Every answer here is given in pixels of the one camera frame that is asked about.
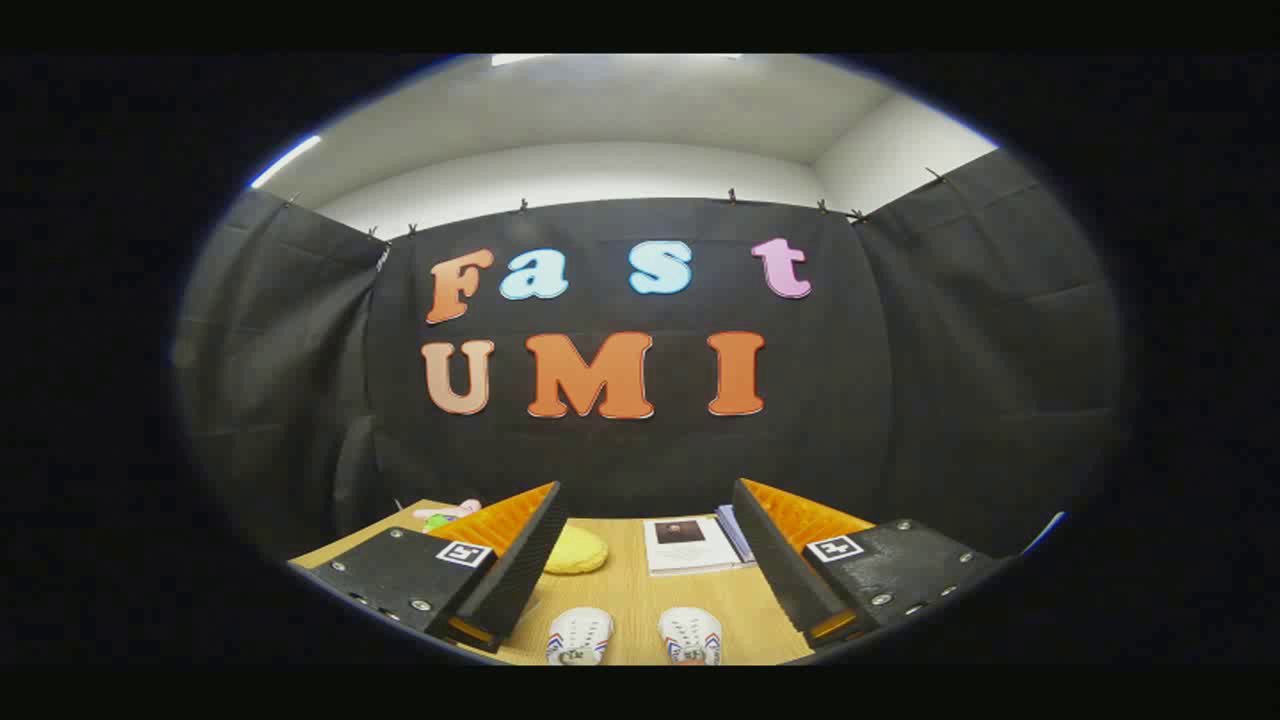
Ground white book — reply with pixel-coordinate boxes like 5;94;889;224
643;515;756;578

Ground white striped canvas shoe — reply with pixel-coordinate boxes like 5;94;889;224
545;606;615;666
658;606;723;666

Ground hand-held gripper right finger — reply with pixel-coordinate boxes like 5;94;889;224
732;478;1011;651

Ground pink plush toy green shorts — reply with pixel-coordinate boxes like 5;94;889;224
412;498;483;531

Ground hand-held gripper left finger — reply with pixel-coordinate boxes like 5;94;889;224
288;480;569;656

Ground blue book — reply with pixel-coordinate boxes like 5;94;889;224
715;504;758;564

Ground yellow plush cushion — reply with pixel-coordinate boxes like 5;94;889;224
543;525;609;576

